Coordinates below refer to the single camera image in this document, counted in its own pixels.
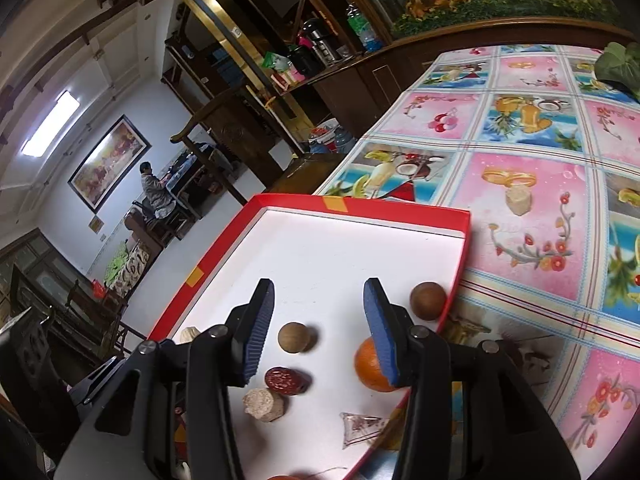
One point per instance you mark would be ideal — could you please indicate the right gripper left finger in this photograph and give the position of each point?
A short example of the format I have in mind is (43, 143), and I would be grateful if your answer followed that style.
(130, 431)

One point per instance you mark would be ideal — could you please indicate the dark red date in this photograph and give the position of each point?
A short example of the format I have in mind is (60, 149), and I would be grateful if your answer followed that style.
(285, 381)

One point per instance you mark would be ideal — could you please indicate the colourful fruit pattern tablecloth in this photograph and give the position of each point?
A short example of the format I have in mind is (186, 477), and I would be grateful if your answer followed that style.
(545, 157)

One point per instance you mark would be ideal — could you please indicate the brown round fruit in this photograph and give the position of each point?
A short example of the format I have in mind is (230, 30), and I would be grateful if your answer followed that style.
(294, 337)
(428, 300)

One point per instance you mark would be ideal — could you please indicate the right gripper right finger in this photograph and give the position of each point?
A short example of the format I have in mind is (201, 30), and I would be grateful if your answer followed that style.
(507, 432)

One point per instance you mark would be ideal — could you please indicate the seated person in background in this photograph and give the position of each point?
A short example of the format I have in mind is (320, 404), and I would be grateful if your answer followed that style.
(159, 199)

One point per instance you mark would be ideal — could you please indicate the beige snack chunk large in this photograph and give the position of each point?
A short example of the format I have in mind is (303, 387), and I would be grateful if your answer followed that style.
(263, 404)

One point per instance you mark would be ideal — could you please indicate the dark wooden chair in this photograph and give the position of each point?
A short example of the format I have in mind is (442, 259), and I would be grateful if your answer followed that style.
(236, 120)

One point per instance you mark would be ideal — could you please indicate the green label plastic bottle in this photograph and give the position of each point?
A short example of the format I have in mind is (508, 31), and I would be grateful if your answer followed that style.
(363, 29)

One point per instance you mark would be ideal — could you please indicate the ceiling light panel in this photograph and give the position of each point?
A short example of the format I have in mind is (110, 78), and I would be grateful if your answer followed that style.
(59, 115)

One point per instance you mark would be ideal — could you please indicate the brown round fruit front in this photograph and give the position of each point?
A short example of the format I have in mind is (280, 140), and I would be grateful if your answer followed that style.
(428, 300)

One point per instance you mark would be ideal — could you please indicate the framed landscape painting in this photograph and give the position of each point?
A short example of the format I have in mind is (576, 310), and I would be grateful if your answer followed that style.
(95, 179)

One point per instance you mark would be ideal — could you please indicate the brown round fruit back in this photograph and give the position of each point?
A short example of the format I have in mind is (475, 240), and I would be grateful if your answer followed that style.
(294, 337)

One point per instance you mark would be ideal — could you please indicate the orange tangerine front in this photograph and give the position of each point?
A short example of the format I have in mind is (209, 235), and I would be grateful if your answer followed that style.
(368, 369)

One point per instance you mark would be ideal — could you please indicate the black thermos flask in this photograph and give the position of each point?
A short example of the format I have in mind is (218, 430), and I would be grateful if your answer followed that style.
(314, 32)

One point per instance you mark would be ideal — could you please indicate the clear plastic wrapper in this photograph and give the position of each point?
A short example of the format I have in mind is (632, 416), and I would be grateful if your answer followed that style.
(359, 428)

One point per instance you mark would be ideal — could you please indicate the red shallow box tray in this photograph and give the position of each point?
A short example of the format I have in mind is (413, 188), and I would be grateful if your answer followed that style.
(318, 252)

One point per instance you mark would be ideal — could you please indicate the green leafy vegetable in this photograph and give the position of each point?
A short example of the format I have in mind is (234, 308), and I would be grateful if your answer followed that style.
(619, 66)

